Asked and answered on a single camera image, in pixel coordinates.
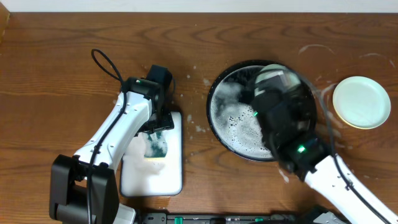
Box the green yellow sponge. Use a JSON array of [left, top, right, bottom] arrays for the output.
[[143, 132, 168, 158]]

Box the mint green plate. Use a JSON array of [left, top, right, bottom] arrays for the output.
[[332, 76, 391, 129], [254, 64, 302, 97]]

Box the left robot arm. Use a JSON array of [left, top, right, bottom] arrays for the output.
[[49, 78, 175, 223]]

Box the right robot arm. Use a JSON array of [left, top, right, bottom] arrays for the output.
[[251, 88, 397, 223]]

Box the black rectangular soapy tray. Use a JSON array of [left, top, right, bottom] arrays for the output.
[[119, 111, 183, 198]]

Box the black round tray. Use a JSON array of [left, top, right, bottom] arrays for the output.
[[206, 60, 287, 162]]

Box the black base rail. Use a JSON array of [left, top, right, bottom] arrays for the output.
[[133, 212, 297, 224]]

